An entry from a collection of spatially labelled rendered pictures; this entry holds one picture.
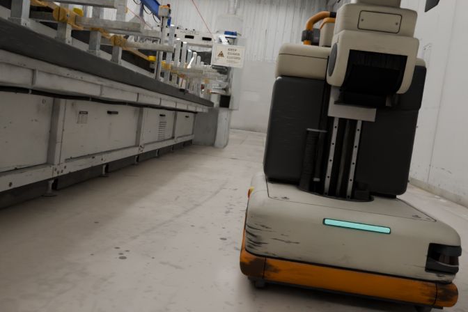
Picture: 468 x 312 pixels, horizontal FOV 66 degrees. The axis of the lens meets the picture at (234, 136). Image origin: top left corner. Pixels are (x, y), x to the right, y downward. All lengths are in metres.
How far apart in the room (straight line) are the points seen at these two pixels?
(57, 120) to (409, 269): 1.61
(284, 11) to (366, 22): 11.32
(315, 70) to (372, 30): 0.29
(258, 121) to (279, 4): 3.85
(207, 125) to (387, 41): 4.83
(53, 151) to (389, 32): 1.56
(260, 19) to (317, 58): 11.01
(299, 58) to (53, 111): 1.21
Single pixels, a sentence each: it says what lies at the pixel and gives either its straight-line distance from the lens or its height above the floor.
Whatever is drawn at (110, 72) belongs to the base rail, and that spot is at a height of 0.64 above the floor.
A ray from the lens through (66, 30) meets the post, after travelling 1.53.
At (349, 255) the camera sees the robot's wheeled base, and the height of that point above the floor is 0.16.
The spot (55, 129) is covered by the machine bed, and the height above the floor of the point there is 0.34.
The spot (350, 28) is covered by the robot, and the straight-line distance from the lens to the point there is 1.17.
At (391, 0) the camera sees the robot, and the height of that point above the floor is 0.92.
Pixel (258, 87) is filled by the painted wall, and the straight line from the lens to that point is 11.98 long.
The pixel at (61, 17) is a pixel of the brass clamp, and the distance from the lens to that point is 1.51.
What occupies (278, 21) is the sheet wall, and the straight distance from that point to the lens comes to 12.41.
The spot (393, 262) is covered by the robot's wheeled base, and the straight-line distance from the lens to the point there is 1.17.
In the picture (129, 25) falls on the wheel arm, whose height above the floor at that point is 0.80.
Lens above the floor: 0.51
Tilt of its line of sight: 3 degrees down
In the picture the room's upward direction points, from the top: 7 degrees clockwise
